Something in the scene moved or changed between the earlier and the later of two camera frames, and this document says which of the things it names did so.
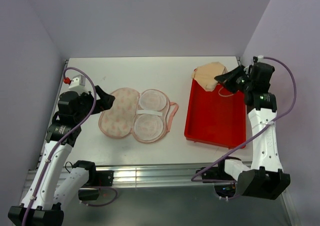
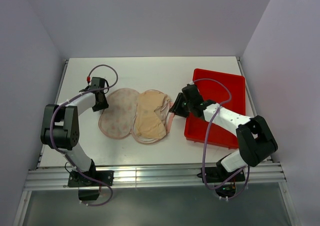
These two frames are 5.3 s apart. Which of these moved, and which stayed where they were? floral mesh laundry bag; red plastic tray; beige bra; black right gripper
Moved: beige bra; black right gripper
Stayed: floral mesh laundry bag; red plastic tray
